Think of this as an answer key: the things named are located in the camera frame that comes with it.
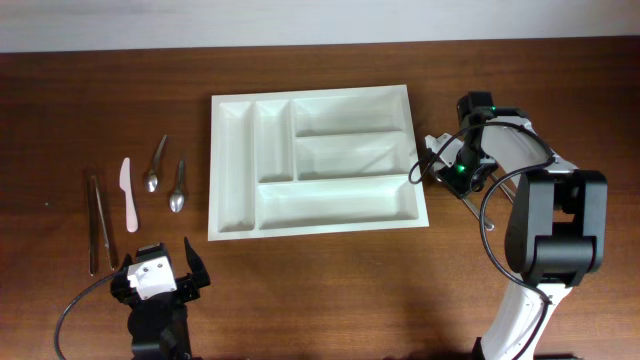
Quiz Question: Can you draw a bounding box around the white plastic cutlery tray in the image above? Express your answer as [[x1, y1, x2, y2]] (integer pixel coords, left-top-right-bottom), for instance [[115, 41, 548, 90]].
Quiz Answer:
[[208, 85, 429, 241]]

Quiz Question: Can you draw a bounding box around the steel table knife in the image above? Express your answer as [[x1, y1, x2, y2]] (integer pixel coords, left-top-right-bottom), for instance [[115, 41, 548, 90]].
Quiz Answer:
[[86, 174, 98, 276], [91, 174, 118, 270]]

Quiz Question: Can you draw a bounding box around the left black cable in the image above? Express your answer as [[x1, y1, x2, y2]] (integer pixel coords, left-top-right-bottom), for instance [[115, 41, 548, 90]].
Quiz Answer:
[[53, 272, 117, 360]]

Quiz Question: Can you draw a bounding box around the pink plastic knife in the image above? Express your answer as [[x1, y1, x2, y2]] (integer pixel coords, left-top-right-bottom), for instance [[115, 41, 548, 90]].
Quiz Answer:
[[119, 157, 139, 233]]

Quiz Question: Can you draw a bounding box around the right black cable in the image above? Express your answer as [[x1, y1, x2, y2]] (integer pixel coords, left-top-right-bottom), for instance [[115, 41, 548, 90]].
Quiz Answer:
[[408, 121, 556, 360]]

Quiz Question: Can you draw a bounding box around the black cable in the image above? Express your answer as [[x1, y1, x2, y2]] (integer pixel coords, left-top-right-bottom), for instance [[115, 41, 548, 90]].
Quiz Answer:
[[53, 272, 117, 360], [408, 121, 556, 360]]

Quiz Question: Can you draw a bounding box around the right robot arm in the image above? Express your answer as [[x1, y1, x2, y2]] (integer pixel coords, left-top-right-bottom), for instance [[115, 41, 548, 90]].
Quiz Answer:
[[429, 92, 607, 359]]

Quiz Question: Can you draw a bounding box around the small steel teaspoon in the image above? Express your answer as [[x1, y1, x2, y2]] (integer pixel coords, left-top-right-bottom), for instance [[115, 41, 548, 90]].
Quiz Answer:
[[169, 160, 186, 213], [144, 135, 168, 193]]

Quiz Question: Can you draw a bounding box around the steel fork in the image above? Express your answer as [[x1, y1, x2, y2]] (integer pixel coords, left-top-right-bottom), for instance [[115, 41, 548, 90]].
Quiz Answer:
[[490, 174, 516, 203]]

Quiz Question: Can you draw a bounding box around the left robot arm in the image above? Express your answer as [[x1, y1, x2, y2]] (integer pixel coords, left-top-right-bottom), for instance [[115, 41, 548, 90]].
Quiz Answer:
[[110, 240, 211, 360]]

